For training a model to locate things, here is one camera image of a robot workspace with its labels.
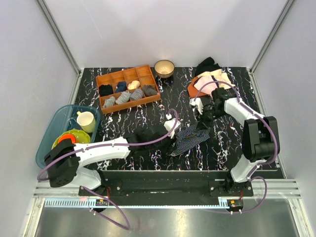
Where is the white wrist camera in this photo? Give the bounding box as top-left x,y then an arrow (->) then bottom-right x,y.
163,114 -> 181,138
189,98 -> 204,115

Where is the light grey rolled underwear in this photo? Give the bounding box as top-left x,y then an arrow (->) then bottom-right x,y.
103,96 -> 116,108

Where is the grey striped rolled underwear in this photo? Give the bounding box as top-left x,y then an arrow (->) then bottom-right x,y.
115,91 -> 131,105

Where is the peach rolled underwear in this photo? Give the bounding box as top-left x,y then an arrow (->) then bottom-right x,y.
127,80 -> 140,90

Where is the orange cloth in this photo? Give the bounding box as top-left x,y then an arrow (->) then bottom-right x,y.
187,77 -> 207,98

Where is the orange cup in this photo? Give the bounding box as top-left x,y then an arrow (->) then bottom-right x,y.
58,133 -> 76,144

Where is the navy rolled underwear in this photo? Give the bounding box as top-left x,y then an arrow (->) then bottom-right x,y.
115,81 -> 127,93

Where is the cream underwear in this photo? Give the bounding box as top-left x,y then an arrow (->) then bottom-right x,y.
194,69 -> 235,94

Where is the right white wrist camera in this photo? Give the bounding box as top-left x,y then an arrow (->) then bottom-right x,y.
189,98 -> 204,115

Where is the blue-grey striped rolled underwear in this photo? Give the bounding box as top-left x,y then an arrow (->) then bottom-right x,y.
130,88 -> 144,101

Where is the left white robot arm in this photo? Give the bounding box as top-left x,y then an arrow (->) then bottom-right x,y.
44,125 -> 175,196

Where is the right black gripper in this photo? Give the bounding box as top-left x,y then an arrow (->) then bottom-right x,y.
195,106 -> 227,132

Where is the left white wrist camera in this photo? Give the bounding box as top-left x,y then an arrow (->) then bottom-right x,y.
163,114 -> 181,138

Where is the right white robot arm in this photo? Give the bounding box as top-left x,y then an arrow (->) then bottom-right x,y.
190,88 -> 280,196

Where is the aluminium frame rail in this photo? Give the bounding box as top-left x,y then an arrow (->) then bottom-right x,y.
35,0 -> 81,76

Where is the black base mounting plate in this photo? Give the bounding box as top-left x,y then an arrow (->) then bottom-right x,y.
90,170 -> 253,198

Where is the teal plastic bin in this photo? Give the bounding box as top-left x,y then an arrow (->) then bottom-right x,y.
36,105 -> 101,169

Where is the beige ceramic bowl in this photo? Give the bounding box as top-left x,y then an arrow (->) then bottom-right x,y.
154,60 -> 175,78

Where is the pink underwear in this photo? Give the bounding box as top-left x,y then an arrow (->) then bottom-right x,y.
193,76 -> 218,96

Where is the purple cable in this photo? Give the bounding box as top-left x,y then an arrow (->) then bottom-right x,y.
192,80 -> 278,215
37,108 -> 180,231

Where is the cream ceramic mug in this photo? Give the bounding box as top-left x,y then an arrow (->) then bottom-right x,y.
77,112 -> 96,133

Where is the black garment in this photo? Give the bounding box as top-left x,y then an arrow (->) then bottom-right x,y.
195,57 -> 222,77

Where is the blue striped underwear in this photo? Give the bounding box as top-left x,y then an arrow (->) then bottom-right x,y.
170,124 -> 210,157

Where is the yellow-green dotted plate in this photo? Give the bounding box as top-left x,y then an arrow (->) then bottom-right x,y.
52,129 -> 91,149

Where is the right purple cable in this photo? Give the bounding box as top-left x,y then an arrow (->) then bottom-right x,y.
192,80 -> 278,215

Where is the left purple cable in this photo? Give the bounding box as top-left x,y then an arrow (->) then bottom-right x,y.
37,108 -> 180,231

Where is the black rolled underwear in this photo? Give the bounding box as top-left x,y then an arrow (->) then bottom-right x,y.
98,84 -> 114,97

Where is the orange wooden divider tray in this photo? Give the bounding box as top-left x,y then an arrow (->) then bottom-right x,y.
96,65 -> 161,114

